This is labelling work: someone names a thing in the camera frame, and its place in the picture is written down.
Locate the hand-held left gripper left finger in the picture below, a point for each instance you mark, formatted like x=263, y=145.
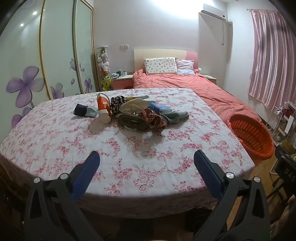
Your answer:
x=85, y=176

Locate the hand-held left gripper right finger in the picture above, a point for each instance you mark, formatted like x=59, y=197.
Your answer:
x=208, y=173

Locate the orange plastic basket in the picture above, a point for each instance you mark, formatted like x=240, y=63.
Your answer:
x=254, y=136

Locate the pale green cloth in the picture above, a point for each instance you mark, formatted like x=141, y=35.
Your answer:
x=175, y=116

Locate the navy grey sock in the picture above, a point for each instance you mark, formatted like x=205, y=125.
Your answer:
x=81, y=110

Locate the olive sandal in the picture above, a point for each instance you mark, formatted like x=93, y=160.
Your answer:
x=133, y=126

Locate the small clear wrapper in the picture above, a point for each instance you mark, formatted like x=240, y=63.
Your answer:
x=148, y=134

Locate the orange and white sneaker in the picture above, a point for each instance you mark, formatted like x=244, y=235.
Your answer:
x=103, y=104

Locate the red striped knit cloth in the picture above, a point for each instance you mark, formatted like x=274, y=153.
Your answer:
x=153, y=120

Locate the black dotted mesh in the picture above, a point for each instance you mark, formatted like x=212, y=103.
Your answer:
x=116, y=103

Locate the blue packet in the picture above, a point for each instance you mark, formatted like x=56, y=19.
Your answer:
x=159, y=107

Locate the white tissue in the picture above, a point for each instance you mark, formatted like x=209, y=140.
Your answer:
x=134, y=105

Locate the yellow carton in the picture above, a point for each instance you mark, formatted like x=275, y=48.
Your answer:
x=133, y=98

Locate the pink floral tablecloth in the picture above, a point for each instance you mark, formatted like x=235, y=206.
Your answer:
x=138, y=150

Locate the orange duvet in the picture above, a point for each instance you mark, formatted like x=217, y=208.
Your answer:
x=208, y=92

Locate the pink white nightstand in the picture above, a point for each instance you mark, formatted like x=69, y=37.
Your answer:
x=121, y=83
x=211, y=77

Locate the pink striped pillow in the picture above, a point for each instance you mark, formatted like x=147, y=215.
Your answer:
x=185, y=66

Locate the column of plush toys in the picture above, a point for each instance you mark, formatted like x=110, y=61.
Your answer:
x=104, y=62

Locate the pink striped curtain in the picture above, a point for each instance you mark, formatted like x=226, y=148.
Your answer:
x=270, y=58

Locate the floral print pillow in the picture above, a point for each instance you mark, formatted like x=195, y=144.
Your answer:
x=159, y=66

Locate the cream pink headboard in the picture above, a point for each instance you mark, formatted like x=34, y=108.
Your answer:
x=161, y=53

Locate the flower printed sliding wardrobe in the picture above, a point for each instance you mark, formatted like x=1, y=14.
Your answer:
x=57, y=46

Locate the air conditioner pipe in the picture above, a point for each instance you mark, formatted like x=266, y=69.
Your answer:
x=223, y=32

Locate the white air conditioner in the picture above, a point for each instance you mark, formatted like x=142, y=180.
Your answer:
x=215, y=14

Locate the curtain rod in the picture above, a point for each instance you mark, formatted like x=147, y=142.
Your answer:
x=249, y=9

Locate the white wall outlet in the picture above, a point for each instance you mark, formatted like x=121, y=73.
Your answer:
x=124, y=46

